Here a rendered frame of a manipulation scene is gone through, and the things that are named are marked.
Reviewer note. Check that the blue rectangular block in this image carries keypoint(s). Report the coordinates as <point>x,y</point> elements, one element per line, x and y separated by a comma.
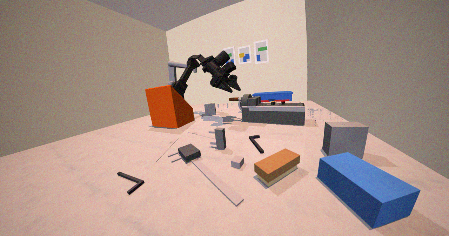
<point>375,195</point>

